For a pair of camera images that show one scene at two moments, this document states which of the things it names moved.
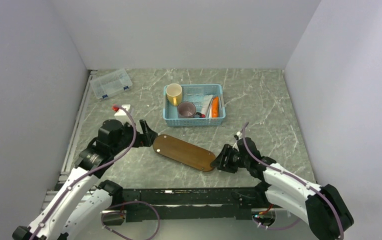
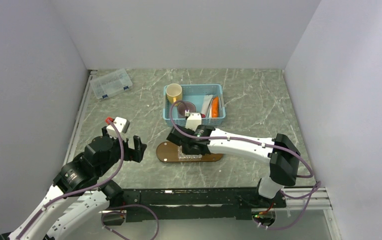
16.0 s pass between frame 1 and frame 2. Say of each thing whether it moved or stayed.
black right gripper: moved
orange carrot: stayed
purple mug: stayed
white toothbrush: stayed
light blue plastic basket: stayed
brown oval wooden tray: moved
